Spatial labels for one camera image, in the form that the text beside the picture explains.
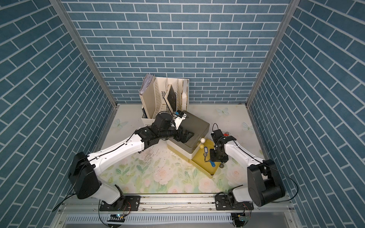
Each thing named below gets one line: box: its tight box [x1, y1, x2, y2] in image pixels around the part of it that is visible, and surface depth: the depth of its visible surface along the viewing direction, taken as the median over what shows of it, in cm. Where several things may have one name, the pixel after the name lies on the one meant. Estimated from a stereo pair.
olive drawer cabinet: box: [166, 110, 211, 160], surface depth 82 cm
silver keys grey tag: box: [203, 146, 209, 162], surface depth 93 cm
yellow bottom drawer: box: [189, 138, 221, 179], surface depth 88 cm
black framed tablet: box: [163, 84, 177, 117], surface depth 106 cm
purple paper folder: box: [139, 73, 155, 95], surface depth 95 cm
